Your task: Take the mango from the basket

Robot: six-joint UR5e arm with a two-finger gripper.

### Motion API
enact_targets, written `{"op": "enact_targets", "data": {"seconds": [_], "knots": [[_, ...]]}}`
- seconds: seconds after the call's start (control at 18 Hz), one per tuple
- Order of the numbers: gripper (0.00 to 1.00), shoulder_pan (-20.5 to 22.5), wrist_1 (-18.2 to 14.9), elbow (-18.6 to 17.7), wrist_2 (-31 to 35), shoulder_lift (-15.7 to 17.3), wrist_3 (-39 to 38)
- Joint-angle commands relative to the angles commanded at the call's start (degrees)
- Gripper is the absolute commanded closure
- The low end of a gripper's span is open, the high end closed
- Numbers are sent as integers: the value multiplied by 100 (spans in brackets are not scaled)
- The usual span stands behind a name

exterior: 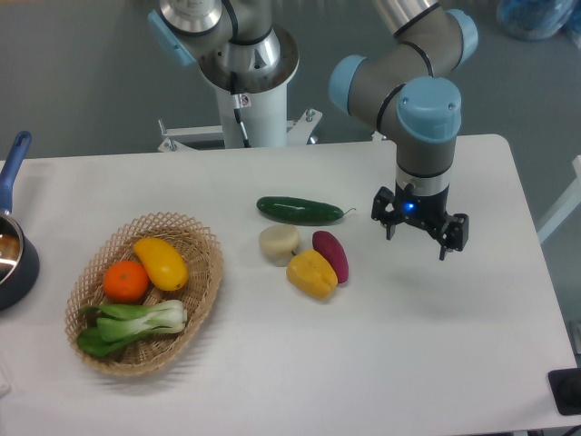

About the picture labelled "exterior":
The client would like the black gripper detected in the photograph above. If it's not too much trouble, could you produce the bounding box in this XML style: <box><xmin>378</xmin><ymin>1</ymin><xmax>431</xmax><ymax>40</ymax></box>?
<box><xmin>371</xmin><ymin>185</ymin><xmax>469</xmax><ymax>261</ymax></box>

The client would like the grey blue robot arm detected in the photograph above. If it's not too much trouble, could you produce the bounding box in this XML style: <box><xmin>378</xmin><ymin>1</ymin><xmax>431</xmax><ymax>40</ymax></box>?
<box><xmin>148</xmin><ymin>1</ymin><xmax>478</xmax><ymax>254</ymax></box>

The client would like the woven wicker basket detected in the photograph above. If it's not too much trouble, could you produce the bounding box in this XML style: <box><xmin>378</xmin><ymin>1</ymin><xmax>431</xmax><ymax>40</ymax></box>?
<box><xmin>64</xmin><ymin>213</ymin><xmax>223</xmax><ymax>376</ymax></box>

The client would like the yellow mango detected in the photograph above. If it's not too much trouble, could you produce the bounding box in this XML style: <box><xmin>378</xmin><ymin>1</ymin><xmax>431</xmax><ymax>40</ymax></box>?
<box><xmin>133</xmin><ymin>237</ymin><xmax>189</xmax><ymax>292</ymax></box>

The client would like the purple sweet potato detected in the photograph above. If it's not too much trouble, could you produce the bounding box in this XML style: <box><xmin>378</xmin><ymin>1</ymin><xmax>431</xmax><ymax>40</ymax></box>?
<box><xmin>311</xmin><ymin>231</ymin><xmax>350</xmax><ymax>283</ymax></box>

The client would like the yellow bell pepper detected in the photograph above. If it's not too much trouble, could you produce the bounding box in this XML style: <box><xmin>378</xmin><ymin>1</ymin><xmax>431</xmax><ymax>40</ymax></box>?
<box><xmin>286</xmin><ymin>249</ymin><xmax>338</xmax><ymax>300</ymax></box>

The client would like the dark green cucumber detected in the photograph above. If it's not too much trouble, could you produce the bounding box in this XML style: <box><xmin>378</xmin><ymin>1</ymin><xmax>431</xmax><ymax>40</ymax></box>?
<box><xmin>256</xmin><ymin>196</ymin><xmax>353</xmax><ymax>226</ymax></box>

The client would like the white round vegetable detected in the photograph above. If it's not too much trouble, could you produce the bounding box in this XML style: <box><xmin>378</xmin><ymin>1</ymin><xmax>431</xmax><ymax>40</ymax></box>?
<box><xmin>259</xmin><ymin>224</ymin><xmax>300</xmax><ymax>266</ymax></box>

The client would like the blue plastic bag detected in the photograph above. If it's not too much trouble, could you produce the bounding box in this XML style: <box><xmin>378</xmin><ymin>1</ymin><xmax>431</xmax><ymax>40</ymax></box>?
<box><xmin>496</xmin><ymin>0</ymin><xmax>580</xmax><ymax>42</ymax></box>

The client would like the black device at edge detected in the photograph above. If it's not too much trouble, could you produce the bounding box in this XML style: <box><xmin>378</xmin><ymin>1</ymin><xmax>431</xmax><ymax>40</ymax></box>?
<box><xmin>547</xmin><ymin>368</ymin><xmax>581</xmax><ymax>416</ymax></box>

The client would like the orange fruit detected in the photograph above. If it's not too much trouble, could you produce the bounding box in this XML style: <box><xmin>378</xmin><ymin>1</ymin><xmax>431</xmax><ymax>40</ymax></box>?
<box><xmin>103</xmin><ymin>261</ymin><xmax>149</xmax><ymax>304</ymax></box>

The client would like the green bok choy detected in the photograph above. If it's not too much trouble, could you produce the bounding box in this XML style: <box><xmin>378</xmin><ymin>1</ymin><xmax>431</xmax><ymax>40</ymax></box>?
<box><xmin>77</xmin><ymin>300</ymin><xmax>188</xmax><ymax>358</ymax></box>

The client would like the dark blue saucepan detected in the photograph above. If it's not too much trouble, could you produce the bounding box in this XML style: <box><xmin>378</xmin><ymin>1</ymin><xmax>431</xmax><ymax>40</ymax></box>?
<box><xmin>1</xmin><ymin>131</ymin><xmax>40</xmax><ymax>311</ymax></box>

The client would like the white frame at right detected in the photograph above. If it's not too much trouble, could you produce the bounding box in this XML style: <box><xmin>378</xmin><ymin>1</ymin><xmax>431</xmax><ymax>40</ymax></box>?
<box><xmin>537</xmin><ymin>155</ymin><xmax>580</xmax><ymax>244</ymax></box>

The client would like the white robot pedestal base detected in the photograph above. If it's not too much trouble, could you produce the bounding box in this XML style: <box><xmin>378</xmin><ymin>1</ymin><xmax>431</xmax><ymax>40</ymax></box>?
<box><xmin>158</xmin><ymin>81</ymin><xmax>322</xmax><ymax>153</ymax></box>

